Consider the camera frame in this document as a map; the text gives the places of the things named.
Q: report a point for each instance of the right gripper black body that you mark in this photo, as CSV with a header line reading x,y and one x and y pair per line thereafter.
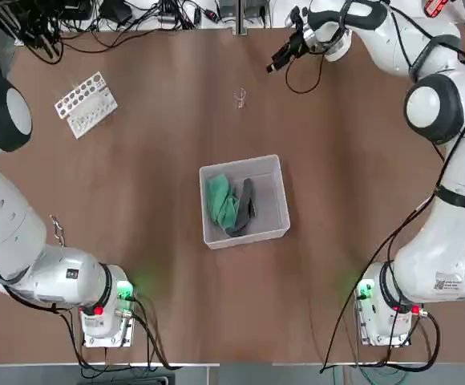
x,y
296,47

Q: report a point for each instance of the green cloth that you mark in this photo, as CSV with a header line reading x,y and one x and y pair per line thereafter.
x,y
220,196

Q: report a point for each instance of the grey cloth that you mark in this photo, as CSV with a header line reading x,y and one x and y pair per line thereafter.
x,y
242,216

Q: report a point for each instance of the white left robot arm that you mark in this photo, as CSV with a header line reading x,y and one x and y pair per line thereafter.
x,y
8,224

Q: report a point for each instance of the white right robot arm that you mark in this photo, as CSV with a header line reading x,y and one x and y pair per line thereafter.
x,y
437,248

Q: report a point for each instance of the white plastic box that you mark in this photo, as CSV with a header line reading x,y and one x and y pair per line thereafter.
x,y
272,200

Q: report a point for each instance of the white test tube rack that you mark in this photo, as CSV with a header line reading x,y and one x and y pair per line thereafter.
x,y
92,116

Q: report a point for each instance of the metal test tube clamp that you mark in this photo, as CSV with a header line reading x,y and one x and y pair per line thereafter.
x,y
59,230

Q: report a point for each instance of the small glass beaker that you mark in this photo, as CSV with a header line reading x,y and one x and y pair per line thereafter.
x,y
235,96

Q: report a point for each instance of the red plastic object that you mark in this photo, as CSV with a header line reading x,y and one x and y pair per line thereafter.
x,y
437,7

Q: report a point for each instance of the black power adapter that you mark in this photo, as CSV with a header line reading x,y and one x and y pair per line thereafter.
x,y
116,12

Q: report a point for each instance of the aluminium frame post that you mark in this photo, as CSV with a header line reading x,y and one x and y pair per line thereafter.
x,y
241,20

